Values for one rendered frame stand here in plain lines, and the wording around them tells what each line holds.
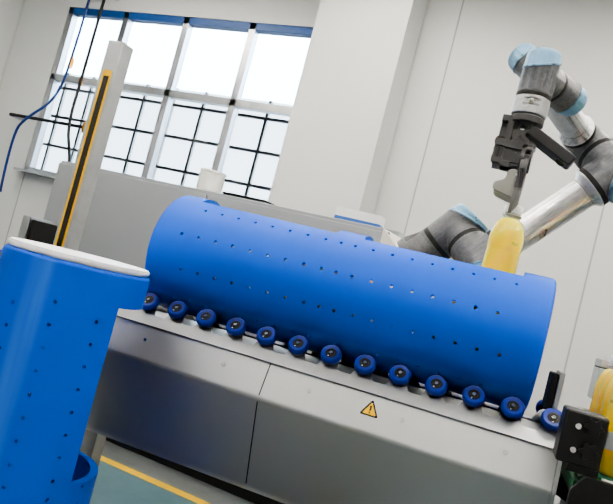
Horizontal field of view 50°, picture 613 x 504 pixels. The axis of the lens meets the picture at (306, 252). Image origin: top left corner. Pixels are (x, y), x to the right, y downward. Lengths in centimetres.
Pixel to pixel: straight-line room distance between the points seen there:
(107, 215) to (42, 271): 267
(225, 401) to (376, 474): 35
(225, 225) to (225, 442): 48
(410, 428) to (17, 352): 75
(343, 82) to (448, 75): 71
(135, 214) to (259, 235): 239
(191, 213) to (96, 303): 38
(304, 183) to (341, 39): 101
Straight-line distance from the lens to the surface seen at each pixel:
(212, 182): 380
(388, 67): 448
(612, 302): 426
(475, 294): 134
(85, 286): 126
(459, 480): 136
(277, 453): 146
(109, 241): 388
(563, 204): 190
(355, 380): 139
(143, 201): 379
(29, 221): 186
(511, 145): 149
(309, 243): 142
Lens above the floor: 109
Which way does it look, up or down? 3 degrees up
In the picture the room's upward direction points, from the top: 15 degrees clockwise
